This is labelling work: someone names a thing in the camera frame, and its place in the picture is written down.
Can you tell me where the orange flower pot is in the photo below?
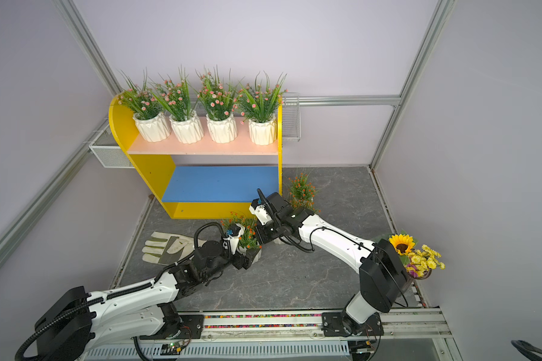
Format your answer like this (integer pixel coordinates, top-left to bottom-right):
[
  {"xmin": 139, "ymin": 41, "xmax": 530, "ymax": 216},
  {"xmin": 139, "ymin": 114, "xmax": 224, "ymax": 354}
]
[
  {"xmin": 288, "ymin": 173, "xmax": 319, "ymax": 213},
  {"xmin": 221, "ymin": 212, "xmax": 262, "ymax": 256}
]

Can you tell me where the pink flower pot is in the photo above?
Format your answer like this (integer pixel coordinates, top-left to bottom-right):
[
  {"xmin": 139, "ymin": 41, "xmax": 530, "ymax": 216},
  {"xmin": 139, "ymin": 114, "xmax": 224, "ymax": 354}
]
[
  {"xmin": 118, "ymin": 72, "xmax": 171, "ymax": 143},
  {"xmin": 237, "ymin": 73, "xmax": 287, "ymax": 146},
  {"xmin": 152, "ymin": 68, "xmax": 204, "ymax": 144},
  {"xmin": 197, "ymin": 67, "xmax": 238, "ymax": 144}
]

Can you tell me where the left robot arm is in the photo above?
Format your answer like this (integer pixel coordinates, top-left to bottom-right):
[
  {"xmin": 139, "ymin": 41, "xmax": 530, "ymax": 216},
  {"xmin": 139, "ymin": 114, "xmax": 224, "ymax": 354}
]
[{"xmin": 14, "ymin": 221, "xmax": 262, "ymax": 360}]

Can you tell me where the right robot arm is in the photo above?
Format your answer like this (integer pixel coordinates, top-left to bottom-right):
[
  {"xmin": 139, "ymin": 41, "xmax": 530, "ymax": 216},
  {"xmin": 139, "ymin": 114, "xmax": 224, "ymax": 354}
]
[{"xmin": 249, "ymin": 190, "xmax": 412, "ymax": 337}]

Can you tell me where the yellow rack with coloured shelves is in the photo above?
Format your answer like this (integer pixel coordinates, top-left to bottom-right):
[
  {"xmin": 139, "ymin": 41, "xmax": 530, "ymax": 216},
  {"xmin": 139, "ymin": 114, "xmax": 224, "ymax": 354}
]
[{"xmin": 108, "ymin": 98, "xmax": 283, "ymax": 219}]

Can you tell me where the beige garden glove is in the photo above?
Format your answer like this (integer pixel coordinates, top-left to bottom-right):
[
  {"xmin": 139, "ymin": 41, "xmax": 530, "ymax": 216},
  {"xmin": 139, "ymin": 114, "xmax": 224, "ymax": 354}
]
[{"xmin": 142, "ymin": 232, "xmax": 195, "ymax": 266}]

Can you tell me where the sunflower bouquet pot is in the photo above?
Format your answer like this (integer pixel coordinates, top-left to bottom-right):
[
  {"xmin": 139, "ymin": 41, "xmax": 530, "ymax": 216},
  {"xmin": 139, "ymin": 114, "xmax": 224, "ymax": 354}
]
[{"xmin": 374, "ymin": 232, "xmax": 446, "ymax": 280}]

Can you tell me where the white mesh basket left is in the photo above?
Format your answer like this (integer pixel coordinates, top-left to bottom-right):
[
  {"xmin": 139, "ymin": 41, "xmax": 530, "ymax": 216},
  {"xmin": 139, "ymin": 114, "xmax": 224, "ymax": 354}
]
[{"xmin": 87, "ymin": 116, "xmax": 134, "ymax": 169}]

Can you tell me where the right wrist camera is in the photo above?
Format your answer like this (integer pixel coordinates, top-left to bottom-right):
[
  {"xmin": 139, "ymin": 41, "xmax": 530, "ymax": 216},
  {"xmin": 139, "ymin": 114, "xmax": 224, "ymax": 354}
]
[{"xmin": 249, "ymin": 199, "xmax": 273, "ymax": 226}]

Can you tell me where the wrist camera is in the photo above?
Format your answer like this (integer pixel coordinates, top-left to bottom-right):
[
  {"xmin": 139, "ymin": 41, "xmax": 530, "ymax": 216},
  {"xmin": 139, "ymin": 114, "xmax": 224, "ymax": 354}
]
[
  {"xmin": 224, "ymin": 224, "xmax": 245, "ymax": 255},
  {"xmin": 249, "ymin": 199, "xmax": 273, "ymax": 226}
]

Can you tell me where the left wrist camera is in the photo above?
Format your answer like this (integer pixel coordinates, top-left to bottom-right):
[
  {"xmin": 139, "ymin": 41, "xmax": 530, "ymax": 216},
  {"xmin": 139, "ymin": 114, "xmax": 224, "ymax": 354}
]
[{"xmin": 224, "ymin": 224, "xmax": 245, "ymax": 255}]

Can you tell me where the white wire basket back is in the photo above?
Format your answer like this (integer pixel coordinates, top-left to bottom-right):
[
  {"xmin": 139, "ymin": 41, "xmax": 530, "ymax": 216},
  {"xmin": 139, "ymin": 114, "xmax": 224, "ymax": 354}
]
[{"xmin": 191, "ymin": 92, "xmax": 302, "ymax": 143}]

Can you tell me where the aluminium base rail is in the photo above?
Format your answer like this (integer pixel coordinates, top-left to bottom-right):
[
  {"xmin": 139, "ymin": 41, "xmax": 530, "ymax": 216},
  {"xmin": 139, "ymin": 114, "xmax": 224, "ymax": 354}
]
[{"xmin": 77, "ymin": 305, "xmax": 462, "ymax": 360}]

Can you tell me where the black cable bottom right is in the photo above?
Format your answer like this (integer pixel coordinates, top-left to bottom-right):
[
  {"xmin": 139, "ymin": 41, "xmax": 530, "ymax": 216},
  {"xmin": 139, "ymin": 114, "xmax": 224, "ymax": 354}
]
[{"xmin": 511, "ymin": 339, "xmax": 542, "ymax": 361}]

